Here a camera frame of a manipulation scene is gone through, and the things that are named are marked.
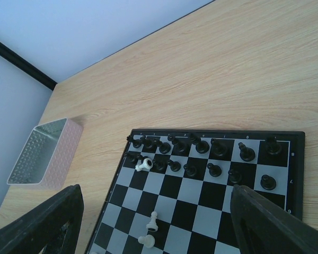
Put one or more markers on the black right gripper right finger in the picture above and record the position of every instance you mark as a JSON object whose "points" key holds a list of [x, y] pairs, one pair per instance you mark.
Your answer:
{"points": [[261, 226]]}

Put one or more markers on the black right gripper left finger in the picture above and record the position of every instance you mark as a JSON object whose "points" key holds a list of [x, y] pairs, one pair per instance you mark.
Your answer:
{"points": [[51, 227]]}

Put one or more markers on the black chess pawn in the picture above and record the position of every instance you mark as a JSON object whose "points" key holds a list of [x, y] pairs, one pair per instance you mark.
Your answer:
{"points": [[268, 182]]}

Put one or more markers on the black chess rook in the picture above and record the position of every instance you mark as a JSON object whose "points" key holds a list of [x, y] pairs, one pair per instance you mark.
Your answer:
{"points": [[272, 146]]}

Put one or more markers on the black silver chess board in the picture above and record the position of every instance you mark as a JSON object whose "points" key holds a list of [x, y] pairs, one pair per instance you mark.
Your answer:
{"points": [[190, 186]]}

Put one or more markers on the white chess pawn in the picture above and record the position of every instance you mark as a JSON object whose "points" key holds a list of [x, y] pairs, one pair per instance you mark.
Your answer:
{"points": [[152, 225]]}

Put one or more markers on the fallen white chess rook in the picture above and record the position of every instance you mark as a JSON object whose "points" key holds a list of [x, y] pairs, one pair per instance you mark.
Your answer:
{"points": [[147, 164]]}

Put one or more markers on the pink metal tin box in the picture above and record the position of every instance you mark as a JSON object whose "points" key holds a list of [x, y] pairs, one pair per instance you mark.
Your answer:
{"points": [[47, 155]]}

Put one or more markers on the black aluminium frame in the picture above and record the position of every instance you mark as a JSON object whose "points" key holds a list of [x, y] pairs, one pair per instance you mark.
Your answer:
{"points": [[26, 67]]}

